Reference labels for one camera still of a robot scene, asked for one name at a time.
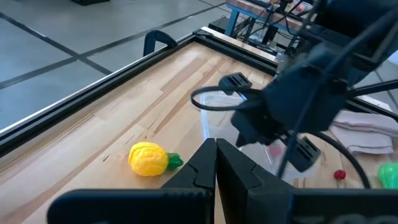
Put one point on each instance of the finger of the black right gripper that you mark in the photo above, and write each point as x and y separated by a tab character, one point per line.
303	154
235	81

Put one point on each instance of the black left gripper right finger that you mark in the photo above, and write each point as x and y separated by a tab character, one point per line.
248	199

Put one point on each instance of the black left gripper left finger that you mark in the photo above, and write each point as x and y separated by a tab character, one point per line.
186	202

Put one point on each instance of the dark red toy cherry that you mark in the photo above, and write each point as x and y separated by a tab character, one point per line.
275	151

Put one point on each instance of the bright red toy cherry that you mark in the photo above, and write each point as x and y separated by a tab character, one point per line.
339	175

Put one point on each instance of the yellow toy pineapple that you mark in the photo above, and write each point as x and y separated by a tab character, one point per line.
146	158

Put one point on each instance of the green toy fruit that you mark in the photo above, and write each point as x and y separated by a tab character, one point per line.
389	175

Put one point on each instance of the clear plastic tupperware container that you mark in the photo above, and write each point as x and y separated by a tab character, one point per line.
217	124

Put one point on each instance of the folded pink cloth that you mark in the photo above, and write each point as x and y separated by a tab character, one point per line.
363	133

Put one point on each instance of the blue metal workbench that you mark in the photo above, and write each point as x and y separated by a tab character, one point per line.
245	7

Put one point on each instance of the black frame bracket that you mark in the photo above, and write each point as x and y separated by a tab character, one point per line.
155	35

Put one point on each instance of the black aluminium table frame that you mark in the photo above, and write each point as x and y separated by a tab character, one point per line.
93	93

